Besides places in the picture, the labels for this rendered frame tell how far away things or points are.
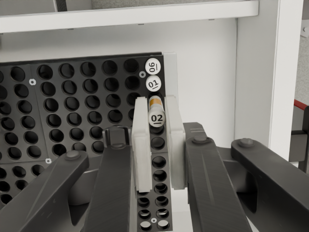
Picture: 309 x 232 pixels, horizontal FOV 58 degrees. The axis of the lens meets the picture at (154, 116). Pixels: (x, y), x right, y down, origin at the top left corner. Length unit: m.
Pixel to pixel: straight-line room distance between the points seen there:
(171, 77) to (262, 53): 0.09
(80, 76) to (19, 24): 0.06
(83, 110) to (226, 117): 0.16
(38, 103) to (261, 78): 0.19
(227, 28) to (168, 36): 0.06
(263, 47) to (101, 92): 0.14
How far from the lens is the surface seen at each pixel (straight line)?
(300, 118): 0.72
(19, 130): 0.27
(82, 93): 0.25
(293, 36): 0.23
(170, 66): 0.29
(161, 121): 0.19
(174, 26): 0.30
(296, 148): 0.28
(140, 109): 0.16
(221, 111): 0.32
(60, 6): 0.67
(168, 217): 0.30
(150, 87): 0.23
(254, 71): 0.27
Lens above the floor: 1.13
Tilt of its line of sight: 72 degrees down
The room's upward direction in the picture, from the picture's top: 175 degrees clockwise
